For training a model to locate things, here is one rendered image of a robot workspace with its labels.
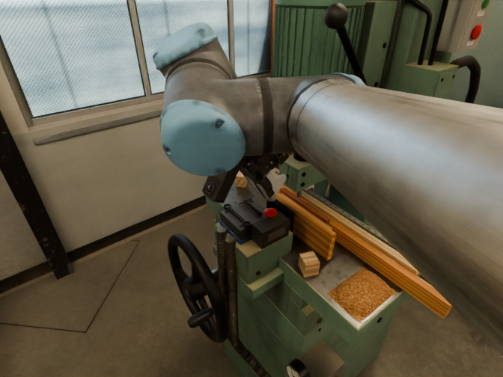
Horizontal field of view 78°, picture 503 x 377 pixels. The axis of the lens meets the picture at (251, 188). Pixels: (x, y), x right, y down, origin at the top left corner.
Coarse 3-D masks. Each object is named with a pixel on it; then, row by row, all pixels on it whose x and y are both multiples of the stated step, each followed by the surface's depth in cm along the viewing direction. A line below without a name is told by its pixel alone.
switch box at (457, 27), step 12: (456, 0) 65; (468, 0) 64; (480, 0) 64; (492, 0) 67; (456, 12) 66; (468, 12) 64; (444, 24) 68; (456, 24) 66; (468, 24) 65; (480, 24) 68; (444, 36) 69; (456, 36) 67; (468, 36) 68; (480, 36) 71; (444, 48) 70; (456, 48) 68; (468, 48) 70
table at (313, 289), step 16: (240, 192) 97; (256, 192) 97; (288, 256) 74; (320, 256) 74; (336, 256) 74; (352, 256) 74; (272, 272) 74; (288, 272) 73; (320, 272) 70; (336, 272) 70; (352, 272) 70; (256, 288) 70; (304, 288) 69; (320, 288) 67; (400, 288) 67; (320, 304) 66; (336, 304) 63; (384, 304) 63; (400, 304) 69; (336, 320) 63; (352, 320) 60; (368, 320) 60; (352, 336) 61
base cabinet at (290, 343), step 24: (240, 288) 101; (240, 312) 108; (264, 312) 92; (240, 336) 117; (264, 336) 97; (288, 336) 84; (312, 336) 80; (336, 336) 93; (384, 336) 134; (240, 360) 128; (264, 360) 104; (288, 360) 89; (360, 360) 127
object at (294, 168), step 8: (288, 160) 79; (296, 160) 79; (280, 168) 81; (288, 168) 78; (296, 168) 76; (304, 168) 77; (312, 168) 79; (296, 176) 77; (304, 176) 77; (312, 176) 80; (320, 176) 83; (288, 184) 81; (296, 184) 78; (304, 184) 79; (312, 184) 82
